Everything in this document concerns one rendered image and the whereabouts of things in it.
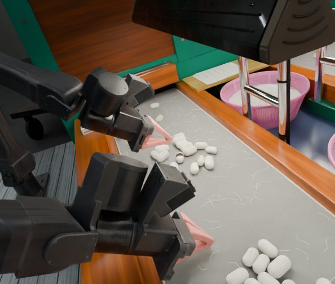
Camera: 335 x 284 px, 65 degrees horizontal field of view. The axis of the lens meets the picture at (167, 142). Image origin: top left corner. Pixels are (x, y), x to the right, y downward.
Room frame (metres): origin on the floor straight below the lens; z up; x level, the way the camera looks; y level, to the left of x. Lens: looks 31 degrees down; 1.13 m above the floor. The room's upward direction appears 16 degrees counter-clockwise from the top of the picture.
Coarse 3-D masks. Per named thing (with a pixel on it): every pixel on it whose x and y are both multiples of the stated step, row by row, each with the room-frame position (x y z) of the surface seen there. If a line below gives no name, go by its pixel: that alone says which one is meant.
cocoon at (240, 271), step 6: (234, 270) 0.22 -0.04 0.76; (240, 270) 0.22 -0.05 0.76; (246, 270) 0.22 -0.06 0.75; (228, 276) 0.21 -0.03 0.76; (234, 276) 0.21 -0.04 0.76; (240, 276) 0.21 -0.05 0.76; (246, 276) 0.21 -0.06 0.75; (228, 282) 0.21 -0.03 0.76; (234, 282) 0.20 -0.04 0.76; (240, 282) 0.20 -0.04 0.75
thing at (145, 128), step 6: (114, 114) 0.50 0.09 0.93; (114, 120) 0.49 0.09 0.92; (144, 126) 0.47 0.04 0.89; (108, 132) 0.49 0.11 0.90; (114, 132) 0.49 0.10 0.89; (120, 132) 0.49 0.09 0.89; (126, 132) 0.49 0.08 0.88; (138, 132) 0.48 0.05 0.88; (144, 132) 0.47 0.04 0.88; (120, 138) 0.50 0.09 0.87; (126, 138) 0.49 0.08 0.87; (132, 138) 0.49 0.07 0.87; (138, 138) 0.47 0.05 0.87; (132, 144) 0.48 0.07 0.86; (138, 144) 0.47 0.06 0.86; (132, 150) 0.47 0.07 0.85; (138, 150) 0.47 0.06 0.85
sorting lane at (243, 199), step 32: (160, 96) 0.99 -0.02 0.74; (192, 128) 0.68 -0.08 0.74; (224, 128) 0.63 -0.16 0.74; (192, 160) 0.53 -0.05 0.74; (224, 160) 0.49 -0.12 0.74; (256, 160) 0.46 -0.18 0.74; (224, 192) 0.39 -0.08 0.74; (256, 192) 0.37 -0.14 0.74; (288, 192) 0.35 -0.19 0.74; (224, 224) 0.32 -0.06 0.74; (256, 224) 0.30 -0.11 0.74; (288, 224) 0.28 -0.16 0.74; (320, 224) 0.27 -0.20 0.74; (192, 256) 0.27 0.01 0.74; (224, 256) 0.26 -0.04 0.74; (288, 256) 0.23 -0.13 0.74; (320, 256) 0.22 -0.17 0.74
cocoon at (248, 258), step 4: (252, 248) 0.25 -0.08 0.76; (248, 252) 0.24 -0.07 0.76; (252, 252) 0.24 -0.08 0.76; (256, 252) 0.24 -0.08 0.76; (244, 256) 0.24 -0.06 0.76; (248, 256) 0.23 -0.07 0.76; (252, 256) 0.23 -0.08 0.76; (256, 256) 0.23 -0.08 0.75; (244, 260) 0.23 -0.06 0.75; (248, 260) 0.23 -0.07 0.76; (252, 260) 0.23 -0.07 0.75; (244, 264) 0.23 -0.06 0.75; (248, 264) 0.23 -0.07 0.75; (252, 264) 0.23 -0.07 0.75
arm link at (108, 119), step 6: (84, 108) 0.50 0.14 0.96; (90, 108) 0.47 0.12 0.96; (84, 114) 0.49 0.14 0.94; (90, 114) 0.48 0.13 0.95; (96, 114) 0.48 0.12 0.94; (84, 120) 0.49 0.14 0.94; (90, 120) 0.48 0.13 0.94; (96, 120) 0.48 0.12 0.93; (102, 120) 0.48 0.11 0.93; (108, 120) 0.49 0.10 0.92; (84, 126) 0.48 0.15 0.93; (90, 126) 0.48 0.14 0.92; (96, 126) 0.48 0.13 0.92; (102, 126) 0.48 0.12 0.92; (108, 126) 0.48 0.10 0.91; (102, 132) 0.49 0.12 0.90
